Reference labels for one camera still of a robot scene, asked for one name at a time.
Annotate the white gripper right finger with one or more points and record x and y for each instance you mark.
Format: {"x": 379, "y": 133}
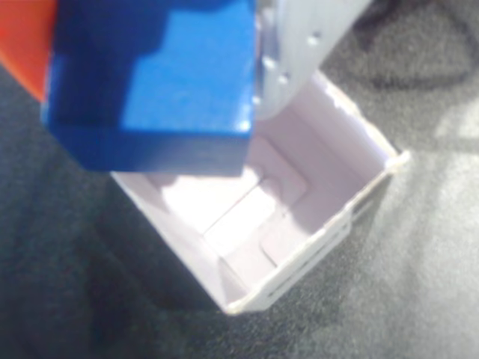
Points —
{"x": 299, "y": 45}

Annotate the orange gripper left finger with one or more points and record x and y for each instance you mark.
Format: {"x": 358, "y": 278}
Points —
{"x": 22, "y": 37}

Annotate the blue cube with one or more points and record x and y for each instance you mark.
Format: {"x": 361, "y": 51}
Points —
{"x": 168, "y": 82}

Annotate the white cardboard box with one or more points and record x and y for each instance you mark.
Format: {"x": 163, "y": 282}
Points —
{"x": 284, "y": 224}

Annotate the black mat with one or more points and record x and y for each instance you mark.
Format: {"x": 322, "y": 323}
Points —
{"x": 75, "y": 299}

